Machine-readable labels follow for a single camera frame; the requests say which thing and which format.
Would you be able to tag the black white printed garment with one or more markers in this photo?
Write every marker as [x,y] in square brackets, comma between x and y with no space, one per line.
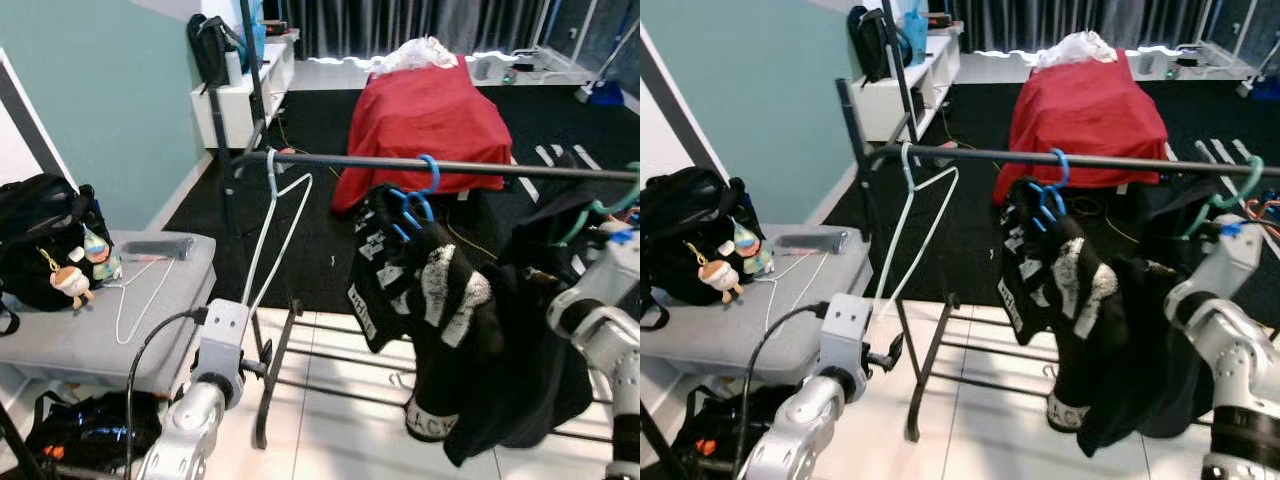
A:
[1025,280]
[450,330]
[1090,320]
[385,290]

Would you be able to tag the dark navy garment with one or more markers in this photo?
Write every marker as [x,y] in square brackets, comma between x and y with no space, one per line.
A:
[1150,360]
[530,350]

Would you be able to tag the teal plastic hanger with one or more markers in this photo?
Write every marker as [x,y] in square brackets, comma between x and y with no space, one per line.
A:
[600,207]
[1225,198]

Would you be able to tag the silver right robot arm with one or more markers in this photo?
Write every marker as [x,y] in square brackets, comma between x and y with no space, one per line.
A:
[610,340]
[1240,360]

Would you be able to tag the blue plastic hanger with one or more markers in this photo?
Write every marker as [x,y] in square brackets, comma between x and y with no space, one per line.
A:
[402,208]
[1040,205]
[432,175]
[1060,172]

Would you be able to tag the grey remote control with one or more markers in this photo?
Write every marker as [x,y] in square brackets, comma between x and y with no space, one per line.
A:
[815,240]
[160,247]

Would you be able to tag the grey ottoman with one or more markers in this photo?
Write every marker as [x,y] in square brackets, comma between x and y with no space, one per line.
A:
[80,350]
[740,340]

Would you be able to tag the black bag with orange accents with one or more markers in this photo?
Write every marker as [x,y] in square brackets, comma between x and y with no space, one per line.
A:
[90,435]
[720,430]

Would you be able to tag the grey power adapter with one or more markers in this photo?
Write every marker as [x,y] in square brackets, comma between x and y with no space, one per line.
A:
[290,153]
[947,147]

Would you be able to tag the black backpack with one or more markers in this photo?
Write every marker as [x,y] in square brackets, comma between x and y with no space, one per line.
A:
[690,230]
[40,240]

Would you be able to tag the white shelf unit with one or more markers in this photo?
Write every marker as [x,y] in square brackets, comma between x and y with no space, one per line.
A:
[885,105]
[225,120]

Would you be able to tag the red cloth cover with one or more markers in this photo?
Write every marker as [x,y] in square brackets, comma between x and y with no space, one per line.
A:
[420,120]
[1080,110]

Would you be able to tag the white low ledge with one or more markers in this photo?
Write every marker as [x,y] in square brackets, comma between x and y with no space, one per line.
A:
[985,68]
[330,75]

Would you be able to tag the black metal clothes rack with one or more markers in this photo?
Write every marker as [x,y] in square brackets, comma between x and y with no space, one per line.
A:
[1130,160]
[500,168]

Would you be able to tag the light blue bag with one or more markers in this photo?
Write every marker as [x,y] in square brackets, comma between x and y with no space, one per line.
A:
[915,35]
[255,40]

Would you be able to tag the white plastic bag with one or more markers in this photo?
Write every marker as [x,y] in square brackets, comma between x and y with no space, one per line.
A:
[415,55]
[1075,48]

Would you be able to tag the dark curtain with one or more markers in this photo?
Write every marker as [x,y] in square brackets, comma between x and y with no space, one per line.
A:
[1050,20]
[400,25]

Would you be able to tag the short white floor slats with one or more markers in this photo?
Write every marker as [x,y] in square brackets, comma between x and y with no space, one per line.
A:
[1225,150]
[565,155]

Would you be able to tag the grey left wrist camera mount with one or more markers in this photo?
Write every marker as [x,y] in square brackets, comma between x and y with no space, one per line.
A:
[845,330]
[222,335]

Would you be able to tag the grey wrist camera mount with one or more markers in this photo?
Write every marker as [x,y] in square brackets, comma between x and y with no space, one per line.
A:
[1235,260]
[222,335]
[845,330]
[620,265]

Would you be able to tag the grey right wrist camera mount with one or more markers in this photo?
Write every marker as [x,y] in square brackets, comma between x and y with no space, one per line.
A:
[620,265]
[1235,260]

